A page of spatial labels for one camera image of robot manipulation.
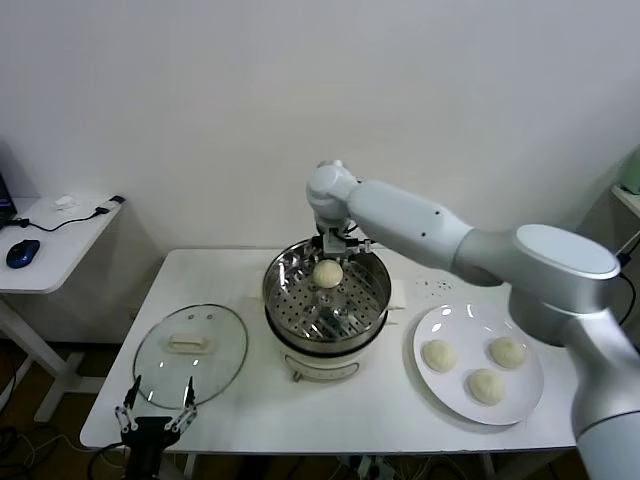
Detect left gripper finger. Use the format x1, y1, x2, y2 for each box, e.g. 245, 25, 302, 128
114, 375, 144, 434
166, 375, 200, 434

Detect glass pot lid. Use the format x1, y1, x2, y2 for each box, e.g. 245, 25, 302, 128
132, 303, 250, 410

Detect white power strip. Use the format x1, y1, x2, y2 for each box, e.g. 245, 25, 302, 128
349, 457, 396, 480

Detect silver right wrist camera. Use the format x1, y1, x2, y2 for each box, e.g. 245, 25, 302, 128
322, 230, 350, 260

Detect white steamed baozi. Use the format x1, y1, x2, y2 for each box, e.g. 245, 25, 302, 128
467, 368, 506, 406
422, 339, 459, 374
488, 336, 528, 371
312, 259, 344, 290

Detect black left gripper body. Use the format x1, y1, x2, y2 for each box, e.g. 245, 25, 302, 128
122, 417, 180, 480

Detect black cable with adapter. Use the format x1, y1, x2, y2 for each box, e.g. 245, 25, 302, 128
8, 196, 126, 234

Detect white side desk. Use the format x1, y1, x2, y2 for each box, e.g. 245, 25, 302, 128
0, 196, 126, 424

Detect steel steamer basket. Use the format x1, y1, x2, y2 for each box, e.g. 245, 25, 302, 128
248, 238, 406, 345

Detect blue computer mouse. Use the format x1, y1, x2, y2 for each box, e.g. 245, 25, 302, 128
5, 239, 41, 270

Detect scattered dark crumbs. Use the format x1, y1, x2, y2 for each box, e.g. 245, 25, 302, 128
414, 278, 452, 297

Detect white round plate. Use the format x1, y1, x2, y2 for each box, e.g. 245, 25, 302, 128
412, 303, 545, 427

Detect black hanging power cable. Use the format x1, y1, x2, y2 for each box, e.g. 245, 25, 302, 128
615, 239, 635, 326

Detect dark laptop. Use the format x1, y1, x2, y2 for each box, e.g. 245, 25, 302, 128
0, 169, 17, 229

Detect white shelf board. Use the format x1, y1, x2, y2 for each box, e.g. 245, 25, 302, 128
608, 183, 640, 221

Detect pale green container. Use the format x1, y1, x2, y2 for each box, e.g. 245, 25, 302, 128
618, 149, 640, 194

